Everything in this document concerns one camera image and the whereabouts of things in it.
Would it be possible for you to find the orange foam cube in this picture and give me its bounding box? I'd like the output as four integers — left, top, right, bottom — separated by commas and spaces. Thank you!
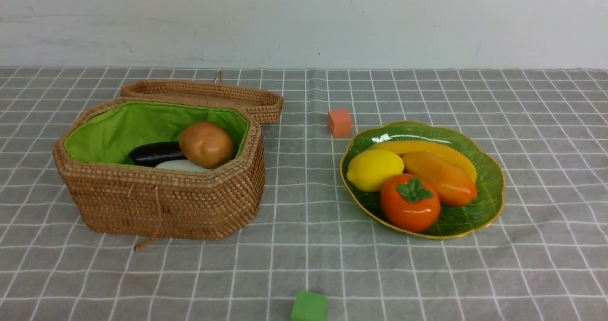
326, 108, 352, 138

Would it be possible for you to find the dark purple eggplant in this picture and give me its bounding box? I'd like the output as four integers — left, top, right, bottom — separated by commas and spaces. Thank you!
127, 141, 187, 168

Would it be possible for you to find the white radish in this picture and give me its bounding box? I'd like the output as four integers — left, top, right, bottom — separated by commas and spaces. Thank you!
154, 159, 211, 172

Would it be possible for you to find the woven wicker basket green lining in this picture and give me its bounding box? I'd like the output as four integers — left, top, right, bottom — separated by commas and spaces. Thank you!
53, 98, 266, 240

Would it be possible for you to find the brown potato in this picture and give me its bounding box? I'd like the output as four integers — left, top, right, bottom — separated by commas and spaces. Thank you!
179, 122, 236, 169

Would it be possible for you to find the green leaf-shaped plate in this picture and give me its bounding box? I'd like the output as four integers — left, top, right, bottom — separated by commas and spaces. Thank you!
339, 121, 505, 240

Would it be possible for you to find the woven wicker basket lid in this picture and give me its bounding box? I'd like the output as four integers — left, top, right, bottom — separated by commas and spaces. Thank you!
120, 71, 284, 124

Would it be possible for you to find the grey checkered tablecloth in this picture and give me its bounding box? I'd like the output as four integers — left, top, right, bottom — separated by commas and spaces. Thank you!
0, 67, 608, 321

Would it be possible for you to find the orange yellow mango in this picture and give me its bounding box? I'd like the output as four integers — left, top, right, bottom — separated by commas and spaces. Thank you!
402, 151, 478, 207

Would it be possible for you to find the yellow banana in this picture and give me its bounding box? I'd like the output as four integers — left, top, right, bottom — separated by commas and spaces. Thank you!
367, 141, 477, 182

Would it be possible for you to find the yellow lemon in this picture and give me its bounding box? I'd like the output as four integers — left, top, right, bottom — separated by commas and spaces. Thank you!
347, 149, 404, 192

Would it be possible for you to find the green foam cube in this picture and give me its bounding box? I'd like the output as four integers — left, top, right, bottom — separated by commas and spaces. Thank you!
290, 290, 328, 321

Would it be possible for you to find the orange persimmon green leaf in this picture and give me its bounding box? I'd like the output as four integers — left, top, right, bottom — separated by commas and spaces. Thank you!
380, 173, 441, 234

